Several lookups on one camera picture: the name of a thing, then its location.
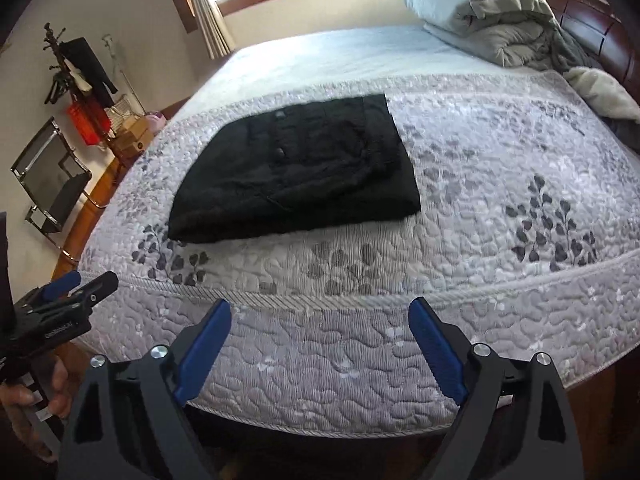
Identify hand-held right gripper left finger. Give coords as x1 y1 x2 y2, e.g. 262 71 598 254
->
57 299 232 480

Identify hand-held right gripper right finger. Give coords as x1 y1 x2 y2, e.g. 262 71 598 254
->
408 296 586 480

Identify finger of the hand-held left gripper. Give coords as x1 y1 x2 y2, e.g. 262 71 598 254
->
47 270 120 318
31 270 82 307

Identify black pants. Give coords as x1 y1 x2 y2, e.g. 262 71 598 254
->
167 92 422 245

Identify person's left hand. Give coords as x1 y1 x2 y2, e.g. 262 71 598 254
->
0 352 72 463

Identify black metal chair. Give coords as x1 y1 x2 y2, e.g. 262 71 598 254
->
10 116 94 262

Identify cardboard box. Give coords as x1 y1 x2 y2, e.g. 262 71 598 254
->
109 116 153 163

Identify black hanging garment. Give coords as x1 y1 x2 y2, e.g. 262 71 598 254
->
59 36 119 107

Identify coat rack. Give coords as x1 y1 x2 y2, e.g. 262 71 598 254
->
42 22 73 107

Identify beige curtain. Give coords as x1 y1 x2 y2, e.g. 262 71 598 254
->
172 0 236 61

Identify pale blue bed sheet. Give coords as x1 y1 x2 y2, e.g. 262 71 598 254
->
177 24 501 128

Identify grey duvet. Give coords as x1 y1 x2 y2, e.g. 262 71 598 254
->
404 0 608 73

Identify dark wooden headboard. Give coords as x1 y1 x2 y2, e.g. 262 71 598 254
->
522 0 640 86

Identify wooden bed frame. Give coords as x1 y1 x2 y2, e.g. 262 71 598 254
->
51 102 187 283

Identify wire rack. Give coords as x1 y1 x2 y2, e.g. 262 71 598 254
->
106 91 147 136

